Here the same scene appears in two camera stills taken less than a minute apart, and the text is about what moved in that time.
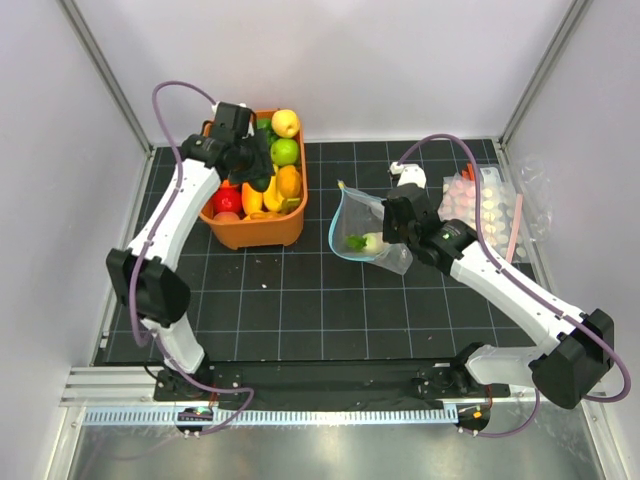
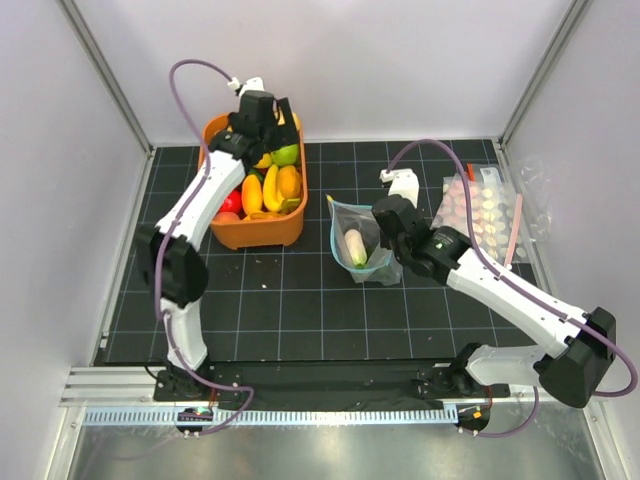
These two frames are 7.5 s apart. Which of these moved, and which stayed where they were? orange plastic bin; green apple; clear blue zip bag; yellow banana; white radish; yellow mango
Moved: clear blue zip bag; white radish
Stayed: green apple; orange plastic bin; yellow banana; yellow mango
